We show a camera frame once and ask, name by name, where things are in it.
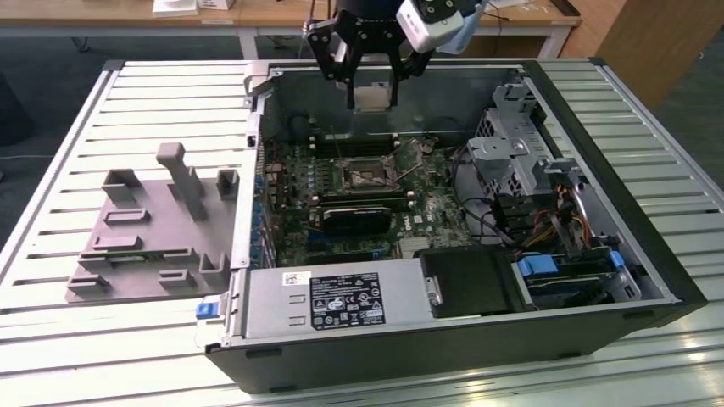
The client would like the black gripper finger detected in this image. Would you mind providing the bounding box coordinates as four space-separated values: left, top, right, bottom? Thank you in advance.
307 10 364 112
387 24 436 108

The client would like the silver CPU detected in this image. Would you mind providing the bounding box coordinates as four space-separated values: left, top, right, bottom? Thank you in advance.
353 84 393 114

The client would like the black RAM slot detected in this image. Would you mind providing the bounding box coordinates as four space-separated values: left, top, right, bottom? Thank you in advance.
315 143 397 158
313 132 397 146
319 190 409 203
319 199 412 212

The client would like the CPU socket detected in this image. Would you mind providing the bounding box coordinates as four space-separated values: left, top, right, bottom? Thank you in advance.
339 158 399 192

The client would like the wooden desk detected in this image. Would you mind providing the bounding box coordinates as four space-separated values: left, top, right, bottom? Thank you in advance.
0 0 584 60

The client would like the grey metal drive cage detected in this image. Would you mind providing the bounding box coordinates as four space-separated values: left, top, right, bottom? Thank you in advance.
467 82 585 197

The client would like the green motherboard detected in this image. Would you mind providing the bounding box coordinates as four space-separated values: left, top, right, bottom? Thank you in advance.
257 138 472 269

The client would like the black graphics card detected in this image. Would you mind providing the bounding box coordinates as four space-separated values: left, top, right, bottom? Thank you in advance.
320 206 393 237

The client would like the small silver chipset heatsink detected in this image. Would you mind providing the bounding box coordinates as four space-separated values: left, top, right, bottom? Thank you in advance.
399 237 432 256

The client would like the wooden cabinet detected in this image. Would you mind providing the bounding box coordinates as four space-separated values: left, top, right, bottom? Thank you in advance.
559 0 724 112

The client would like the grey parts rack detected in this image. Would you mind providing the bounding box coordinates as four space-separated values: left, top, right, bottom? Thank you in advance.
64 142 243 304

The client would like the black plastic shroud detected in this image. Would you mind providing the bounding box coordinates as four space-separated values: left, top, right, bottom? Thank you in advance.
415 247 525 319

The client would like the hard disk in blue carrier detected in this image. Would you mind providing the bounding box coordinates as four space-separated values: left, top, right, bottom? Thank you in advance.
511 249 644 311

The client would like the green RAM stick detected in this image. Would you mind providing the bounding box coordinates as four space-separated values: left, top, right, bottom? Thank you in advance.
107 252 167 263

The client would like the silver power supply unit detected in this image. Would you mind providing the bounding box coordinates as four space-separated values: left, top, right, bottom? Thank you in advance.
223 265 444 341

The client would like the blue case latch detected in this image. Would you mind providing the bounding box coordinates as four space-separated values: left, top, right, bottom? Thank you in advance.
195 296 223 321

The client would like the black open PC case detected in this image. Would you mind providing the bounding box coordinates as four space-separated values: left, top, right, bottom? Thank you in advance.
195 58 709 395

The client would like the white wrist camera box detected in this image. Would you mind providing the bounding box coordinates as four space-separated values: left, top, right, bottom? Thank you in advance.
395 0 479 54

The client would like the black wire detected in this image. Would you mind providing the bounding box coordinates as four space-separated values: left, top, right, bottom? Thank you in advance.
456 193 517 248

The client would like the coloured wire bundle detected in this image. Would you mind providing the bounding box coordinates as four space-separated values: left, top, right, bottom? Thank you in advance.
523 206 596 252

